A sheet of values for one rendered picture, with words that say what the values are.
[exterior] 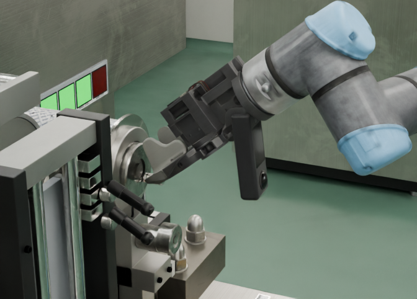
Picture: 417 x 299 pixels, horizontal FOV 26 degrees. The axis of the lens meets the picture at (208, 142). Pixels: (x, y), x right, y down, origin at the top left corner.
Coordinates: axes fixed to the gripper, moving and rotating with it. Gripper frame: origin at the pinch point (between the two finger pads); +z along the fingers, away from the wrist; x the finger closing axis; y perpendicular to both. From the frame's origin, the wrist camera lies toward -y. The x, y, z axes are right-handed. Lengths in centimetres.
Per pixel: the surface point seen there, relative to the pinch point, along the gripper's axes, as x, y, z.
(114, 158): 6.0, 5.8, -0.5
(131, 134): 1.3, 7.0, -1.6
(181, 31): -86, 20, 31
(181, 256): -11.0, -12.6, 13.1
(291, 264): -192, -69, 110
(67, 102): -35, 19, 31
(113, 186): 30.9, 4.0, -17.2
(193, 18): -449, 47, 216
